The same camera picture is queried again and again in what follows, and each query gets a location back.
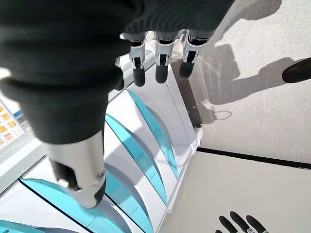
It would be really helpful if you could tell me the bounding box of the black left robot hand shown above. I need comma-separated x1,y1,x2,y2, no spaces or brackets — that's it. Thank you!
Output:
215,210,269,233

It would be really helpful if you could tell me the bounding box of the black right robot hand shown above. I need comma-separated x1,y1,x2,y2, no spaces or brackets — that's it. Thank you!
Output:
0,0,235,209

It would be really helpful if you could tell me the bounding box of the white drawer with blue front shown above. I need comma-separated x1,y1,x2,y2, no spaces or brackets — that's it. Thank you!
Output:
102,162,156,233

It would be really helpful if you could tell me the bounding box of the white blue medical cart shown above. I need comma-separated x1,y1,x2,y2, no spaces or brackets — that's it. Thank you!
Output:
0,31,205,233

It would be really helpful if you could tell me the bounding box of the white mesh basket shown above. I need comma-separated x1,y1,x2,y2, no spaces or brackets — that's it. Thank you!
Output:
0,100,26,148

